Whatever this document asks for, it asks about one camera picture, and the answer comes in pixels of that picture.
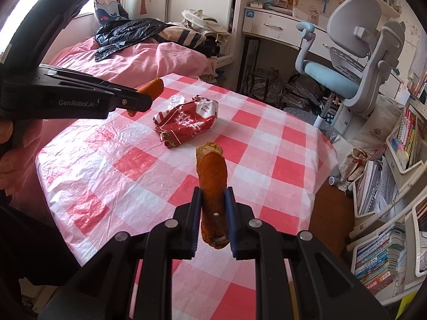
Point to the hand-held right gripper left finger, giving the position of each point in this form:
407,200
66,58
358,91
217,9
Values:
196,220

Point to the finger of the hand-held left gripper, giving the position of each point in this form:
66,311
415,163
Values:
133,101

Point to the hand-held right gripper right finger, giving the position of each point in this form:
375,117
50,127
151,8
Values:
231,226

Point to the white tissue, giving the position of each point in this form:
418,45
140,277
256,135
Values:
175,100

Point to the orange fried food stick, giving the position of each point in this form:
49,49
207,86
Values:
212,180

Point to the red snack bag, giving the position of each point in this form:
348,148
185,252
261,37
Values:
186,120

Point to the person's left forearm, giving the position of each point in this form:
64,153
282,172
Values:
33,240

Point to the person's left hand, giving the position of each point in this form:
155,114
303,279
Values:
20,173

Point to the pink blanket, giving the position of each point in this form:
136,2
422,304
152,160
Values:
150,56

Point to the black shiny jacket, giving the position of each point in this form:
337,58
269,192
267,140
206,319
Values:
126,35

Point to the red white checkered tablecloth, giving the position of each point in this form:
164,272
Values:
116,173

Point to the black bag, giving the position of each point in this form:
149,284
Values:
210,46

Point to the beige canvas bag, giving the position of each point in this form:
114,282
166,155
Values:
206,23

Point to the black framed panel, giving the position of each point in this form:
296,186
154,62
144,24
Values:
252,63

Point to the clear black-trimmed storage bag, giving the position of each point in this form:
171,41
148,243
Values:
267,85
303,91

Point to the row of colourful thin books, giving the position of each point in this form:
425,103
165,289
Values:
377,263

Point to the stack of white workbooks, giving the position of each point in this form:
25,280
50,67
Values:
377,186

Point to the white desk with drawers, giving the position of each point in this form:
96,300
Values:
267,25

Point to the small white drawer cabinet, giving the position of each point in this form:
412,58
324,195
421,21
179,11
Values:
343,120

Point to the white tote bag tree print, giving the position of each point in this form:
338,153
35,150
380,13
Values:
377,130

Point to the white bookshelf rack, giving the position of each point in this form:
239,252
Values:
400,173

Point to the grey blue office chair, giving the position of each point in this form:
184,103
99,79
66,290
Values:
333,76

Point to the row of upright books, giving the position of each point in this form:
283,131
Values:
408,136

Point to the group of tall books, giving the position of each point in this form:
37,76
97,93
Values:
418,86

